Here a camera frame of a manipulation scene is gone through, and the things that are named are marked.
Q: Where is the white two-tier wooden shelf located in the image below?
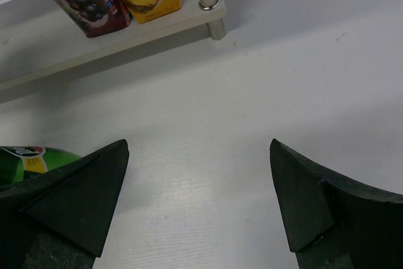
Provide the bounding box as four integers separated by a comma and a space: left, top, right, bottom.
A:
1, 0, 227, 90

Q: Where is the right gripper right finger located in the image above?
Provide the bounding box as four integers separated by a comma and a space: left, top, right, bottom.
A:
270, 139, 402, 268

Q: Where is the green glass bottle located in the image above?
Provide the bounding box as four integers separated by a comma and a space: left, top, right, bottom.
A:
1, 146, 81, 186

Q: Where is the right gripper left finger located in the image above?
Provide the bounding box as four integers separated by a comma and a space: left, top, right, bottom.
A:
1, 139, 128, 268

